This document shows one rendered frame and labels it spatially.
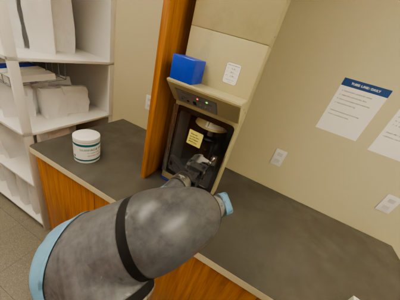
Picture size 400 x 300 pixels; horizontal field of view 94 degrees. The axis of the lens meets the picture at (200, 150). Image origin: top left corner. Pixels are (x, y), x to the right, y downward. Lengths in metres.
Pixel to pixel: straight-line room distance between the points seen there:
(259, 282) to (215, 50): 0.92
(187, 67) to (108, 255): 0.65
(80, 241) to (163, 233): 0.10
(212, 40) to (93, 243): 0.76
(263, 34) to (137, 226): 0.73
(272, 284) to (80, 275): 0.76
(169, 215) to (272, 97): 1.07
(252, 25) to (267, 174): 0.92
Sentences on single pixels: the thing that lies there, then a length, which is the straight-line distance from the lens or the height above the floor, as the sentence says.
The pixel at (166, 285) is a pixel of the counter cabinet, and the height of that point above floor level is 0.51.
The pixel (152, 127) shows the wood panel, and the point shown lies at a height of 1.26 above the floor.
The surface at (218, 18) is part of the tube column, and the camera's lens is 0.85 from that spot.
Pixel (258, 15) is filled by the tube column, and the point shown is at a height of 1.79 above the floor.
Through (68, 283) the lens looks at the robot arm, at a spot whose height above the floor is 1.38.
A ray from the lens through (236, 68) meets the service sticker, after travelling 0.81.
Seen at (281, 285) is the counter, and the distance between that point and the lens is 0.95.
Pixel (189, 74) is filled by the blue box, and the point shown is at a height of 1.55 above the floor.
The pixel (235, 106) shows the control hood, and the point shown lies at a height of 1.50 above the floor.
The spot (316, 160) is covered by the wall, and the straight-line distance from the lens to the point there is 1.33.
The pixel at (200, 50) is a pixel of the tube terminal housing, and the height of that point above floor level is 1.63.
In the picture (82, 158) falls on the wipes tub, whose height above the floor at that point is 0.97.
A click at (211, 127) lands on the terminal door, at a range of 0.86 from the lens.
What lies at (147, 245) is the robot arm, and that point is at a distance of 0.25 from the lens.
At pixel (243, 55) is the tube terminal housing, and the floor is 1.66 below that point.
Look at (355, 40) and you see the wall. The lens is 1.25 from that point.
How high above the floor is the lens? 1.65
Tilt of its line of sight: 28 degrees down
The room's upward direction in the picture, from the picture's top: 17 degrees clockwise
